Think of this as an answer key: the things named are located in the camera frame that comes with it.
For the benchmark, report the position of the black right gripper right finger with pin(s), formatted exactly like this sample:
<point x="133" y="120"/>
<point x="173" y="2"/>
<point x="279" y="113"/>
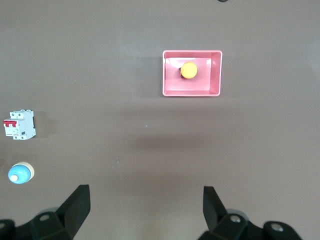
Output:
<point x="225" y="220"/>

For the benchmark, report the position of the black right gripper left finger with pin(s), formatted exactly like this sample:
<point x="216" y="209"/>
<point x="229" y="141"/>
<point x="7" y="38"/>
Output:
<point x="67" y="215"/>

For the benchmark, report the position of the yellow push button switch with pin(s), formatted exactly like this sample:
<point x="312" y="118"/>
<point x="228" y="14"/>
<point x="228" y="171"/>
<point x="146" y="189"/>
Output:
<point x="189" y="70"/>

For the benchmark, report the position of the blue dome white base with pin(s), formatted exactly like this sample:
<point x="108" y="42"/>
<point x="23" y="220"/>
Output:
<point x="20" y="173"/>

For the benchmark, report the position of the white circuit breaker red levers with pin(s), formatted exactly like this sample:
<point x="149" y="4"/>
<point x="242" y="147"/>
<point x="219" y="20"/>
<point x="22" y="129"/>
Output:
<point x="20" y="124"/>

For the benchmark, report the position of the pink plastic box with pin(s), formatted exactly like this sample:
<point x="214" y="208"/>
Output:
<point x="172" y="82"/>

